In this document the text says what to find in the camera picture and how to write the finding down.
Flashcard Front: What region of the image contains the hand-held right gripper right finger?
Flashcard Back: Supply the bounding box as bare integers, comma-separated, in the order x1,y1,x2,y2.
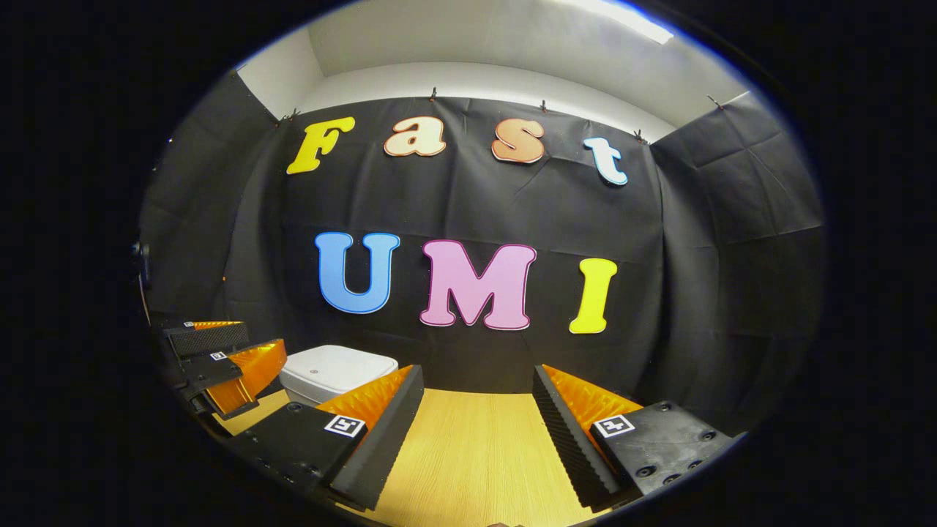
531,364,736,512

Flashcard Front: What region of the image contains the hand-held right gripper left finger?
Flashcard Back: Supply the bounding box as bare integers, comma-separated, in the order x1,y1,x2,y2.
227,364,425,512

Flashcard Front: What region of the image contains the grey desktop garbage bin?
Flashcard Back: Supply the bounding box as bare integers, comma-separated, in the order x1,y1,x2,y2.
280,344,400,408

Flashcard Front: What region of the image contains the wooden desktop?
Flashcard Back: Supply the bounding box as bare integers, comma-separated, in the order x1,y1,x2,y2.
211,386,610,527

